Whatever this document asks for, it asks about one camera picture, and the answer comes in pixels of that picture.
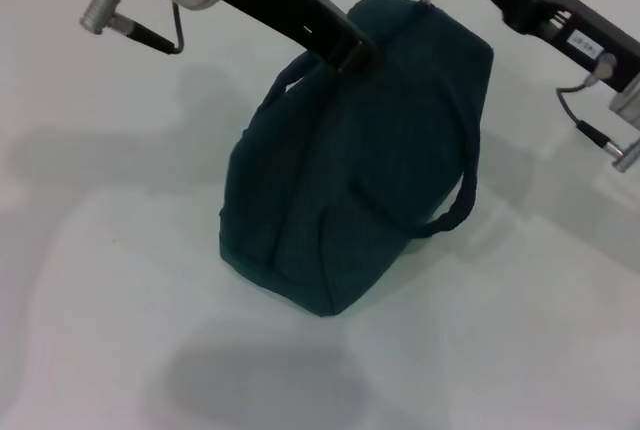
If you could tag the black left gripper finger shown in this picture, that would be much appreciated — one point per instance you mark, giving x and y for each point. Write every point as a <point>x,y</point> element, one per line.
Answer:
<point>357,55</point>

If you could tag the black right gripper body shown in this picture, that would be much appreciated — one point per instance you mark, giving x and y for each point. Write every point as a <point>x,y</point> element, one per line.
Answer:
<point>565,15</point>

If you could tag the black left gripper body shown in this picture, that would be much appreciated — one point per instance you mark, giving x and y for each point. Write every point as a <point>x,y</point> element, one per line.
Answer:
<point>290,0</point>

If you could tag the dark teal insulated lunch bag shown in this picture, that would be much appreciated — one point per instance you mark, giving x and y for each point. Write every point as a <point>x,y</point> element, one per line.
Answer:
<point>360,160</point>

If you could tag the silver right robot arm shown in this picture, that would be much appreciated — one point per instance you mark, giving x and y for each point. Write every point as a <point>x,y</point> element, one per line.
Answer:
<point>627,105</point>

